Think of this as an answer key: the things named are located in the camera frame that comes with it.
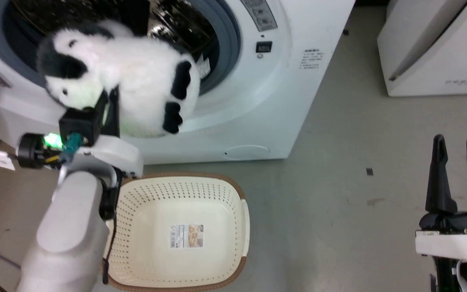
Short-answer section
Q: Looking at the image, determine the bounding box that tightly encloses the printed label sticker in basket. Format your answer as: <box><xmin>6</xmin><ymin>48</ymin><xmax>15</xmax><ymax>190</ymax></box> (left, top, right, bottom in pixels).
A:
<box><xmin>170</xmin><ymin>224</ymin><xmax>205</xmax><ymax>249</ymax></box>

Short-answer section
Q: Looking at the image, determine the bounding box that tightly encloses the white front-load washing machine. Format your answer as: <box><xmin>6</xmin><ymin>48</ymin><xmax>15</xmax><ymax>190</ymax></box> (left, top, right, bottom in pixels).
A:
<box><xmin>0</xmin><ymin>0</ymin><xmax>356</xmax><ymax>165</ymax></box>

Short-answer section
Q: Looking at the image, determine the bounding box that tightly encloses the oval drain filter cover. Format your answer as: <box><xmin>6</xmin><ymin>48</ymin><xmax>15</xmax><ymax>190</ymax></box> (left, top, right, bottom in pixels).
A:
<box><xmin>222</xmin><ymin>145</ymin><xmax>271</xmax><ymax>160</ymax></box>

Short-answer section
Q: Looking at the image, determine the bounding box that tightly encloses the black and white plush toy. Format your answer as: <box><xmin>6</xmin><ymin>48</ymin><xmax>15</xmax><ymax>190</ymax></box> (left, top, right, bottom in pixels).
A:
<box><xmin>36</xmin><ymin>20</ymin><xmax>201</xmax><ymax>138</ymax></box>

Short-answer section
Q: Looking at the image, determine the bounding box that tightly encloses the steel washing machine drum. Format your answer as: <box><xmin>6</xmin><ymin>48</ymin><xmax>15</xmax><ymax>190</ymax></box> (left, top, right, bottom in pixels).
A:
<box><xmin>2</xmin><ymin>0</ymin><xmax>220</xmax><ymax>77</ymax></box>

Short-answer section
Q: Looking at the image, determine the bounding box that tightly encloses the grey instruction label on washer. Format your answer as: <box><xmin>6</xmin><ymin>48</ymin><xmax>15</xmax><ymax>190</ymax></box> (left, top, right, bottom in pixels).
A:
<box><xmin>240</xmin><ymin>0</ymin><xmax>278</xmax><ymax>32</ymax></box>

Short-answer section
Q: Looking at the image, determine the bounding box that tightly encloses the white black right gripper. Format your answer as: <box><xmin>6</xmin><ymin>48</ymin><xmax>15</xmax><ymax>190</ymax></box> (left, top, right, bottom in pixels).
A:
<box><xmin>415</xmin><ymin>134</ymin><xmax>467</xmax><ymax>258</ymax></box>

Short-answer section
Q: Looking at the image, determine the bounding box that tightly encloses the white appliance cabinet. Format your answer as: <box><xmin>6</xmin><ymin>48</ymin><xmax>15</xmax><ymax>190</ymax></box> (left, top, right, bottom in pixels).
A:
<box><xmin>377</xmin><ymin>0</ymin><xmax>467</xmax><ymax>97</ymax></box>

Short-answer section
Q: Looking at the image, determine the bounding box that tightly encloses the cream perforated laundry basket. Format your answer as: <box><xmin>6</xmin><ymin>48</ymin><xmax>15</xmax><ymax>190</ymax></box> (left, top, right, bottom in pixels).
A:
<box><xmin>103</xmin><ymin>172</ymin><xmax>251</xmax><ymax>292</ymax></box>

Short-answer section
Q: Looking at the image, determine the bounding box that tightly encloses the small text label on washer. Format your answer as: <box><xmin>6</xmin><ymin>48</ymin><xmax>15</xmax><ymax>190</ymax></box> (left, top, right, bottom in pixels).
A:
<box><xmin>300</xmin><ymin>49</ymin><xmax>324</xmax><ymax>71</ymax></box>

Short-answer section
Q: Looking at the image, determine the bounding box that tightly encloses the grey rubber door gasket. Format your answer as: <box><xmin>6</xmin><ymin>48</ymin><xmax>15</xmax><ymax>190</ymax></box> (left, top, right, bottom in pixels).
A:
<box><xmin>0</xmin><ymin>0</ymin><xmax>242</xmax><ymax>96</ymax></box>

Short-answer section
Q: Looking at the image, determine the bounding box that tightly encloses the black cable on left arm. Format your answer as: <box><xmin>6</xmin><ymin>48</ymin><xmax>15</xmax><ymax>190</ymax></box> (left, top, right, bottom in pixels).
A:
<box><xmin>101</xmin><ymin>165</ymin><xmax>123</xmax><ymax>285</ymax></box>

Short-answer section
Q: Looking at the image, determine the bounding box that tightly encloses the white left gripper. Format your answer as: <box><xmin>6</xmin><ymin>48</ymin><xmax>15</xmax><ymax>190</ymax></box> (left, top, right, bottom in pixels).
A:
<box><xmin>57</xmin><ymin>86</ymin><xmax>144</xmax><ymax>184</ymax></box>

